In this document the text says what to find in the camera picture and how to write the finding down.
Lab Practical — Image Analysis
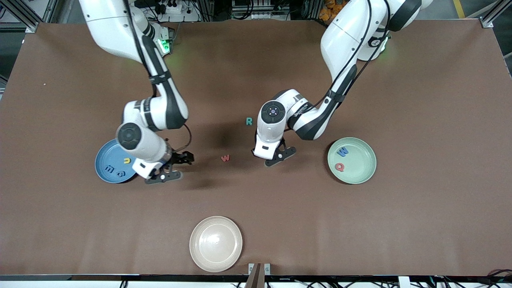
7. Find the blue plate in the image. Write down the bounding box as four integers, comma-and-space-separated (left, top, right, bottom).
95, 138, 138, 184

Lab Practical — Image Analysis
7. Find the white table edge rail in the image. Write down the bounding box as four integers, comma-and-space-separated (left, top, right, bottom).
0, 274, 512, 288

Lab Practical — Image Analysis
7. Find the black camera cable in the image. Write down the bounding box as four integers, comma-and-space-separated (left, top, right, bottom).
122, 0, 192, 154
312, 0, 392, 110

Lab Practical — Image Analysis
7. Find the white power strip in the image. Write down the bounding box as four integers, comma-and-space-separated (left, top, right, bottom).
154, 0, 200, 23

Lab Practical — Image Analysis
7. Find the green plate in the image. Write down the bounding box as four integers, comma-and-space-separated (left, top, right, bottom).
327, 137, 377, 184

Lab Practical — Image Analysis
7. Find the aluminium frame strut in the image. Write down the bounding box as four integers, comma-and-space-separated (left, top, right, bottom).
0, 0, 60, 33
478, 0, 512, 28

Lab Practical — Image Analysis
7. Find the beige plate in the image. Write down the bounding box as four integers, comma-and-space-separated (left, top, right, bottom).
189, 216, 243, 273

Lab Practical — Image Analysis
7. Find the orange bags pile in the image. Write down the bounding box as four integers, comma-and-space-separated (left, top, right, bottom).
319, 0, 350, 20

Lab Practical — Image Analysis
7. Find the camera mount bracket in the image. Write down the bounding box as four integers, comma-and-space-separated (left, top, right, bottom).
245, 263, 271, 288

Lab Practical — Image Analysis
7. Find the grey metal equipment rack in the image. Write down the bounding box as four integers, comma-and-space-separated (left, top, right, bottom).
231, 0, 292, 20

